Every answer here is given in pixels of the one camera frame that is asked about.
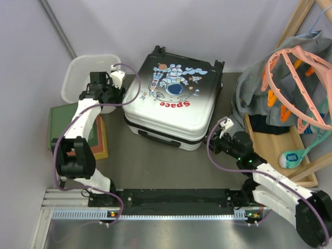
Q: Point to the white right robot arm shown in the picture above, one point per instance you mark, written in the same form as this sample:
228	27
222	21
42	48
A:
307	210

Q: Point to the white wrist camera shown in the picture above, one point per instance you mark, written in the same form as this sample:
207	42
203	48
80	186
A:
226	124
117	76

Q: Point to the green drawer box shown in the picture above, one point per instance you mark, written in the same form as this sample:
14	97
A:
61	116

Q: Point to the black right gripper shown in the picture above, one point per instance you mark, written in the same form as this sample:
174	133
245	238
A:
215	146

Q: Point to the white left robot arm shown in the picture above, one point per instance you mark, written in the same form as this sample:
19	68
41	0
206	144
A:
74	157

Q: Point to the white teal sock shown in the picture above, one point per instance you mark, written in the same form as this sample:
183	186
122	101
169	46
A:
288	160

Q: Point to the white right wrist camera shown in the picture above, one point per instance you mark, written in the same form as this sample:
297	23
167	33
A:
226	124

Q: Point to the light blue wire hanger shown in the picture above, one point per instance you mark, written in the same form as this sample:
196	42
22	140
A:
310	30

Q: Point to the grey shirt on hanger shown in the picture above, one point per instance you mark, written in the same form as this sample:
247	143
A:
282	85

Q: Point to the white black space suitcase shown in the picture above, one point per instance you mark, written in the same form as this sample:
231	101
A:
172	99

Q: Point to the wooden clothes rack frame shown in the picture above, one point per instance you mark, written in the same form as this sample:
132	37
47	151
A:
271	146

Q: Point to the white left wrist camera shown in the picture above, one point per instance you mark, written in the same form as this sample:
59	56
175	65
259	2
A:
117	76

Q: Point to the pink round clip hanger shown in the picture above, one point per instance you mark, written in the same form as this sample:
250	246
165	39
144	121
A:
293	58

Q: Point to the white plastic basket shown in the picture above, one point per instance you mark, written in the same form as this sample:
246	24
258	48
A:
78	73

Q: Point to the aluminium rail frame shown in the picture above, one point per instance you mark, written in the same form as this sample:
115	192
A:
81	219

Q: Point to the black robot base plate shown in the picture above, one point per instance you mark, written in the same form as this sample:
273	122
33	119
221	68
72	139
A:
167	202

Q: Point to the dark navy folded cloth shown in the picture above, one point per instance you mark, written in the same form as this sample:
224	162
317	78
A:
258	124

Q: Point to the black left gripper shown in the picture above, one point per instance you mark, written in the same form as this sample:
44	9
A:
93	86

